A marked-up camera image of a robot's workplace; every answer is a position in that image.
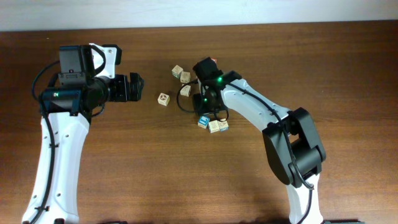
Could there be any wooden block red I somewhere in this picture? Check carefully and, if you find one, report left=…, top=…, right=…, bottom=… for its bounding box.
left=218, top=121, right=229, bottom=132

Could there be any wooden block far plain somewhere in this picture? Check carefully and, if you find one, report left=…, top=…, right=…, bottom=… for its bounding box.
left=172, top=65, right=183, bottom=78

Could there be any wooden block blue letter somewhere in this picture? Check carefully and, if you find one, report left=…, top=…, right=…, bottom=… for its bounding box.
left=198, top=116, right=210, bottom=129

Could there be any wooden block ring picture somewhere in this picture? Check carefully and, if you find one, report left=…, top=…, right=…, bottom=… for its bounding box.
left=157, top=93, right=170, bottom=106

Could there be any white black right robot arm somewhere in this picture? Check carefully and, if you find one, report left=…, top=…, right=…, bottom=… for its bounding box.
left=193, top=57, right=326, bottom=223

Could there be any wooden block red A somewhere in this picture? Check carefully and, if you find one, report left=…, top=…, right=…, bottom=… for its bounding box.
left=180, top=85, right=191, bottom=97

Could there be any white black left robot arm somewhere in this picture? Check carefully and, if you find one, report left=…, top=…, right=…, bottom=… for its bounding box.
left=22, top=43, right=144, bottom=223

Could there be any wooden block yellow letter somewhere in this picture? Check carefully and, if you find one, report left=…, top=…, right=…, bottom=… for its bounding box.
left=180, top=72, right=191, bottom=83

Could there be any wooden block number 2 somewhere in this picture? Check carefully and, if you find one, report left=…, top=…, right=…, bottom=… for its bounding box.
left=208, top=120, right=220, bottom=133

